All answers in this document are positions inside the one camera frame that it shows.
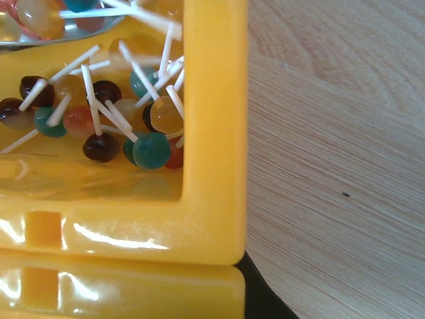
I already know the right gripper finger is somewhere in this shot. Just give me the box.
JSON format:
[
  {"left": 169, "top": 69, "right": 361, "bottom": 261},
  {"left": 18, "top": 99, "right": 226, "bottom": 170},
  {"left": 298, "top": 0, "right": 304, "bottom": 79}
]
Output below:
[{"left": 235, "top": 252, "right": 299, "bottom": 319}]

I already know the yellow lollipop bin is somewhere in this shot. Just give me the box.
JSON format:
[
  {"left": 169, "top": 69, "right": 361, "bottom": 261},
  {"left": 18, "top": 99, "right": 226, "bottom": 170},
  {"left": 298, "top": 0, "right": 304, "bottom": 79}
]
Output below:
[{"left": 1, "top": 1, "right": 248, "bottom": 265}]

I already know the metal scoop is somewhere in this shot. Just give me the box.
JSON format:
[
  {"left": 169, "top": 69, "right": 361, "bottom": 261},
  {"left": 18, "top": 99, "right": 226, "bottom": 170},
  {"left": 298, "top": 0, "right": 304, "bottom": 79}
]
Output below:
[{"left": 1, "top": 13, "right": 124, "bottom": 51}]

